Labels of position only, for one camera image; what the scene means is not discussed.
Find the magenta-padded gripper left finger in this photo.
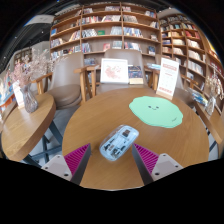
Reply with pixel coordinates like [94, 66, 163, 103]
[40, 143, 92, 186]

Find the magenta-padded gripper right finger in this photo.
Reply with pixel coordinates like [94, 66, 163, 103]
[131, 143, 184, 186]

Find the transparent computer mouse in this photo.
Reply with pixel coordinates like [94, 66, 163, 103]
[98, 124, 140, 162]

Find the green mouse pad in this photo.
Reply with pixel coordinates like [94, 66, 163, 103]
[128, 95, 184, 129]

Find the round wooden side table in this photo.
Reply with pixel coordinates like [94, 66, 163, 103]
[193, 99, 224, 158]
[0, 92, 64, 164]

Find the brown padded wooden armchair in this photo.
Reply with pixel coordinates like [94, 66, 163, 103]
[33, 51, 98, 111]
[89, 48, 158, 96]
[154, 54, 196, 104]

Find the glass vase with pink flowers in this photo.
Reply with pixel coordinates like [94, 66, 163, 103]
[9, 48, 59, 114]

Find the stack of colourful books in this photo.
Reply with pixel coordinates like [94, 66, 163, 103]
[189, 88, 209, 107]

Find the glass vase with dried flowers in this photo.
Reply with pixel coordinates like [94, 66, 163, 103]
[203, 64, 224, 117]

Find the white sign on wooden base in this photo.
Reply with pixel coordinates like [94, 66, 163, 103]
[155, 57, 181, 101]

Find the small white table sign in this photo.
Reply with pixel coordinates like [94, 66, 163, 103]
[12, 81, 26, 110]

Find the dark book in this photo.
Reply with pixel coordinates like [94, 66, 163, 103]
[128, 65, 145, 85]

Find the white framed picture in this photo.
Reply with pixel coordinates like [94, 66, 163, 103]
[99, 57, 130, 85]

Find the small distant bookshelf unit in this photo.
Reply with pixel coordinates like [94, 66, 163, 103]
[13, 48, 34, 68]

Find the angled wooden bookshelf unit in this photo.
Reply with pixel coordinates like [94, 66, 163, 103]
[158, 13, 224, 98]

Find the wide wooden bookshelf unit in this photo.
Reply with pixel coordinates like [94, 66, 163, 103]
[49, 2, 160, 63]

